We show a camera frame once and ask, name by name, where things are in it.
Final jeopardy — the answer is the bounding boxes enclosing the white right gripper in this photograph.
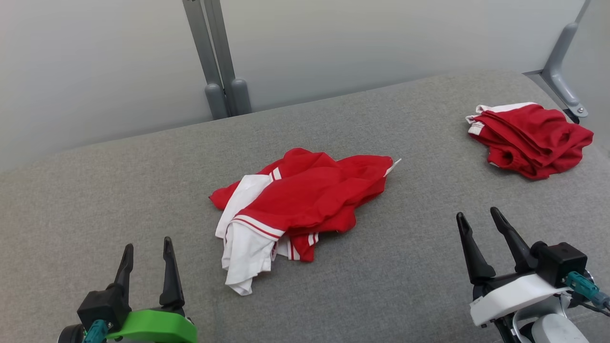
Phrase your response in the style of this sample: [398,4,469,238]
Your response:
[456,207,570,327]

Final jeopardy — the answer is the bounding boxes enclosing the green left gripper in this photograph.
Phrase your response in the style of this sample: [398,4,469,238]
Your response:
[106,237,198,343]

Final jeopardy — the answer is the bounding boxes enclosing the red shorts white stripe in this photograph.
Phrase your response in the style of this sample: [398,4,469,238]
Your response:
[466,102,594,180]

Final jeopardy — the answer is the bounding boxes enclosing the red shirt white sleeves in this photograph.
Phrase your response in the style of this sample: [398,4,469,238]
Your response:
[209,148,402,296]

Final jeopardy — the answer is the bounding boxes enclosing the grey fabric sofa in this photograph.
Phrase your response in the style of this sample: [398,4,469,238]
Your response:
[0,69,610,343]

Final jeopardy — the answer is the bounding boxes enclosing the teal left camera cable plug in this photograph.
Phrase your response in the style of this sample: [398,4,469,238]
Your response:
[81,318,110,343]

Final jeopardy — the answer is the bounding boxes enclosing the teal camera cable plug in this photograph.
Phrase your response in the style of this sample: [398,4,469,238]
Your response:
[565,271,610,309]
[81,318,110,343]

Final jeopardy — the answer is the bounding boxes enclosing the teal right camera cable plug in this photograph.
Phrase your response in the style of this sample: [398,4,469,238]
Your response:
[565,271,610,309]

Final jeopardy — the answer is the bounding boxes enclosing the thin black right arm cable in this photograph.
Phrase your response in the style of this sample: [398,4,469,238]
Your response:
[567,295,610,317]

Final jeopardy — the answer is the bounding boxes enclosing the grey angled bracket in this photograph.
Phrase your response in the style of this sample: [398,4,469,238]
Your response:
[524,0,592,120]

